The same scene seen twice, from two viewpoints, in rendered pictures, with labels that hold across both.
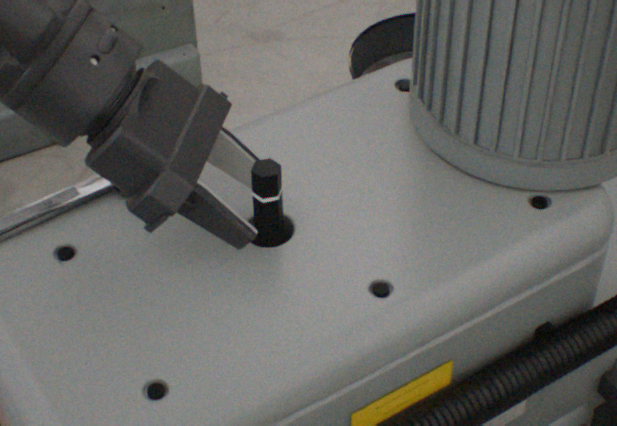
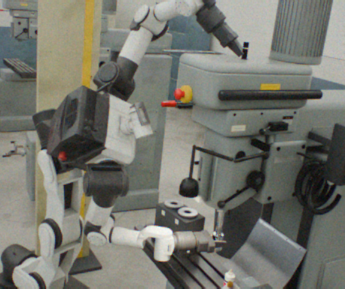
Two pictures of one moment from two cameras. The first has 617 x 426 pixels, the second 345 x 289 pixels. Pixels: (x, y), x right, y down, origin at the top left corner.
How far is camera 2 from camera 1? 1.19 m
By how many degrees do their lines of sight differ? 26
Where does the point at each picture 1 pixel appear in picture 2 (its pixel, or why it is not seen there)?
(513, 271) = (293, 68)
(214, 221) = (236, 49)
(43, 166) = not seen: hidden behind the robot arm
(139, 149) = (225, 29)
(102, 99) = (221, 19)
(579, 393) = (303, 134)
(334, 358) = (260, 65)
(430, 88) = (276, 45)
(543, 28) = (300, 23)
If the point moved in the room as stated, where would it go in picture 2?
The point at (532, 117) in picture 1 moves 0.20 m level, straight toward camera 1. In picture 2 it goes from (297, 44) to (293, 47)
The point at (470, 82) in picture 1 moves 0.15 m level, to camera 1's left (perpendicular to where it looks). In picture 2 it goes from (285, 38) to (244, 34)
